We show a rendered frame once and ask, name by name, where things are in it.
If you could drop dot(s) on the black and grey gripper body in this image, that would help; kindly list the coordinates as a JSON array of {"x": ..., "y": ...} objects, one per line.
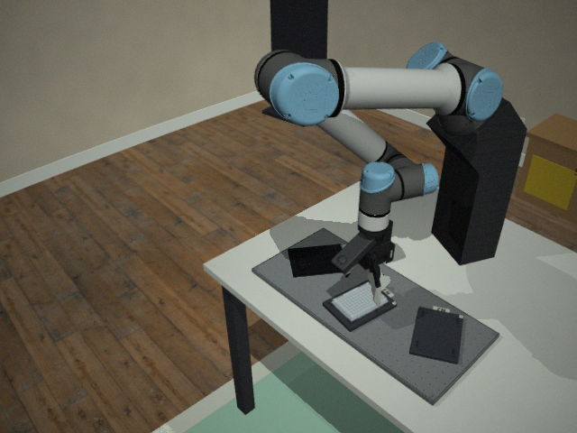
[{"x": 383, "y": 246}]

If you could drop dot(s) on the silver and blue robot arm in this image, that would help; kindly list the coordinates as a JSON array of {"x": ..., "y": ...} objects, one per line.
[{"x": 303, "y": 92}]

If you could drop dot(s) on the dark grey rectangular frame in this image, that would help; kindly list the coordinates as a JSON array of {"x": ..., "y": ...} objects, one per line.
[{"x": 351, "y": 325}]

